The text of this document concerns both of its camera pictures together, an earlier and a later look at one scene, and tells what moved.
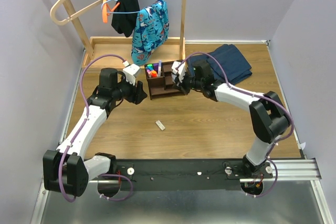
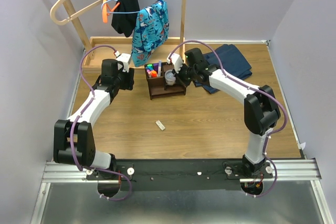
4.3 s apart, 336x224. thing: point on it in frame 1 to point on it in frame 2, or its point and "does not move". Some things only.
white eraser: [160, 125] does not move
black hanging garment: [126, 9] does not move
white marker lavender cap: [159, 68] does not move
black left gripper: [137, 94] to [128, 84]
